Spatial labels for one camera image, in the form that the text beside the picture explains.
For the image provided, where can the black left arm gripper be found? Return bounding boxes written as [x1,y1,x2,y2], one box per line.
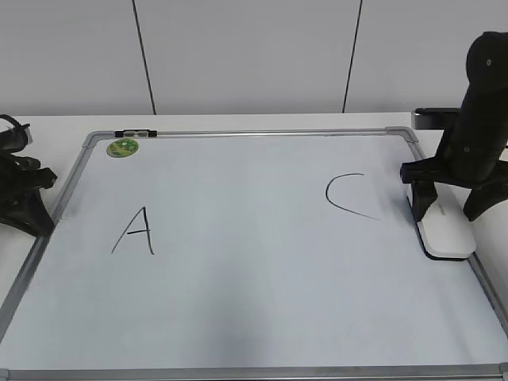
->
[1,114,57,237]

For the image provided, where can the black marker clip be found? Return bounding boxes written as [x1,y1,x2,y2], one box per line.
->
[114,129,158,138]

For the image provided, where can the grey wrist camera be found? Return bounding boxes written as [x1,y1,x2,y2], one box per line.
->
[410,106,508,150]

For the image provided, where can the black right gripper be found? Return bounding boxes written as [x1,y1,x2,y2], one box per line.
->
[400,32,507,222]

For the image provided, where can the green round magnet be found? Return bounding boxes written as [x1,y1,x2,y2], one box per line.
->
[106,138,139,158]

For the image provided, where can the white magnetic whiteboard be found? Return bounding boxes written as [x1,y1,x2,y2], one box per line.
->
[1,127,507,379]

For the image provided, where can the white whiteboard eraser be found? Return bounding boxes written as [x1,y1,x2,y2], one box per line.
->
[413,183,476,261]

